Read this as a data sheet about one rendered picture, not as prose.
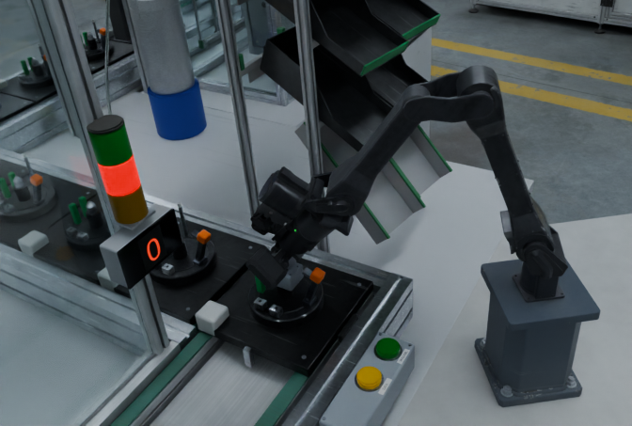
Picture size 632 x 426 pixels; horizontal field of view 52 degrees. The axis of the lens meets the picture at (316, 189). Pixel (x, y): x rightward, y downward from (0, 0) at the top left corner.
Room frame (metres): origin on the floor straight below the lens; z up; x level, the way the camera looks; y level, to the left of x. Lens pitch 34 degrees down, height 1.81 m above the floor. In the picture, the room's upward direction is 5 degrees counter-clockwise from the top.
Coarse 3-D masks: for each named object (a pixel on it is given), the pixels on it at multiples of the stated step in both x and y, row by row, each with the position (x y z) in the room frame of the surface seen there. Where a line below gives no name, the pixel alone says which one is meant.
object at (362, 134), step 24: (264, 48) 1.18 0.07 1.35; (288, 48) 1.24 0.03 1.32; (264, 72) 1.19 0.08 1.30; (288, 72) 1.14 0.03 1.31; (336, 72) 1.23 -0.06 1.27; (336, 96) 1.16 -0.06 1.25; (360, 96) 1.17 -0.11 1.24; (336, 120) 1.07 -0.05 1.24; (360, 120) 1.11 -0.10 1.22; (360, 144) 1.03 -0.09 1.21
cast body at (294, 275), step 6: (294, 264) 0.89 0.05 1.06; (300, 264) 0.89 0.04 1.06; (288, 270) 0.87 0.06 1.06; (294, 270) 0.88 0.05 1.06; (300, 270) 0.88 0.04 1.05; (288, 276) 0.86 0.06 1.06; (294, 276) 0.87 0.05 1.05; (300, 276) 0.88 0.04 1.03; (282, 282) 0.86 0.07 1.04; (288, 282) 0.86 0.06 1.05; (294, 282) 0.87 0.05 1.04; (288, 288) 0.86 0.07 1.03
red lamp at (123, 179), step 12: (132, 156) 0.80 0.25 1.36; (108, 168) 0.77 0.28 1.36; (120, 168) 0.78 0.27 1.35; (132, 168) 0.79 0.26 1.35; (108, 180) 0.78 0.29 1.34; (120, 180) 0.77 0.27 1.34; (132, 180) 0.78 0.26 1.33; (108, 192) 0.78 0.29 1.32; (120, 192) 0.77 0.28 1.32; (132, 192) 0.78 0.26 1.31
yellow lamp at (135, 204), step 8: (136, 192) 0.79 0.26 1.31; (112, 200) 0.78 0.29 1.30; (120, 200) 0.77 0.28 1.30; (128, 200) 0.78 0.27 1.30; (136, 200) 0.78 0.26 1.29; (144, 200) 0.80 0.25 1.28; (112, 208) 0.78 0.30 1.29; (120, 208) 0.77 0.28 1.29; (128, 208) 0.77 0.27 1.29; (136, 208) 0.78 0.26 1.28; (144, 208) 0.79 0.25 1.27; (120, 216) 0.78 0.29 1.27; (128, 216) 0.77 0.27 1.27; (136, 216) 0.78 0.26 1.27; (144, 216) 0.79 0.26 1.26
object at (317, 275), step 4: (316, 268) 0.85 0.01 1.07; (304, 272) 0.86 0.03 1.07; (308, 272) 0.86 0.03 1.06; (312, 272) 0.85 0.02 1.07; (316, 272) 0.85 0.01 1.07; (320, 272) 0.85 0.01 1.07; (324, 272) 0.85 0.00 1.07; (308, 276) 0.85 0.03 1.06; (312, 276) 0.84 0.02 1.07; (316, 276) 0.84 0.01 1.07; (320, 276) 0.84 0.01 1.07; (312, 280) 0.84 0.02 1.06; (316, 280) 0.84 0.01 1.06; (320, 280) 0.84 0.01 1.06; (312, 284) 0.85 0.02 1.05; (316, 284) 0.84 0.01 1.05; (308, 288) 0.85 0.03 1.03; (312, 288) 0.85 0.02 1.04; (316, 288) 0.85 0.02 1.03; (308, 292) 0.85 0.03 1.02; (312, 292) 0.85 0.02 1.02; (308, 296) 0.85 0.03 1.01; (312, 296) 0.85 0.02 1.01; (308, 300) 0.85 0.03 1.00
